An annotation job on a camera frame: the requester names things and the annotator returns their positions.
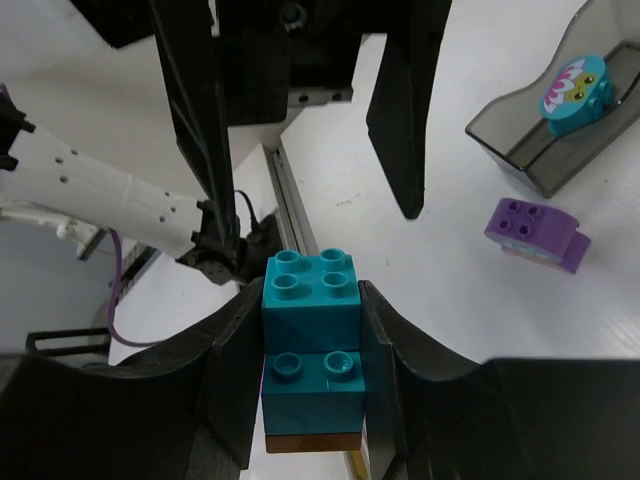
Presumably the aluminium front rail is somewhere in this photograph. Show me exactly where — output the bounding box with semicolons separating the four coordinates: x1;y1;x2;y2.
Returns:
264;134;371;480

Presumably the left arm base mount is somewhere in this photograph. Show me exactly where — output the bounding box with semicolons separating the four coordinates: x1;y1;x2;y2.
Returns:
177;190;283;289

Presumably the teal arch lego brick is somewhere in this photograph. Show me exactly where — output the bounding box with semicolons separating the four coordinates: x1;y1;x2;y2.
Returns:
539;55;615;137

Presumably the orange lego base plate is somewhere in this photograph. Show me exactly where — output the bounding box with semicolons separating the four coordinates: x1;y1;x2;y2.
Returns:
265;433;362;454

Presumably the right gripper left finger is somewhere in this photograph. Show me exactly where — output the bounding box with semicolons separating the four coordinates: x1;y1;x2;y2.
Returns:
1;280;265;479

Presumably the teal stepped lego brick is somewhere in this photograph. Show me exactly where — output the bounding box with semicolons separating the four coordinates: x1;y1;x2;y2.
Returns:
261;248;365;436

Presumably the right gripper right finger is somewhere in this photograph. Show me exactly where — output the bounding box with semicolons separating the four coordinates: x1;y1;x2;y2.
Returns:
359;281;639;479

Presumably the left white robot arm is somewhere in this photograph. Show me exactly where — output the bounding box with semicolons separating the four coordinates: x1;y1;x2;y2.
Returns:
1;1;451;285

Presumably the purple arch lego brick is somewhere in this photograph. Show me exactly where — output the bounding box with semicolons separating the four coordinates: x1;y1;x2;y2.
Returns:
484;197;591;274

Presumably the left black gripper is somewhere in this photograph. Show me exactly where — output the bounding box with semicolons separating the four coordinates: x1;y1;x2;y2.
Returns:
148;0;452;280

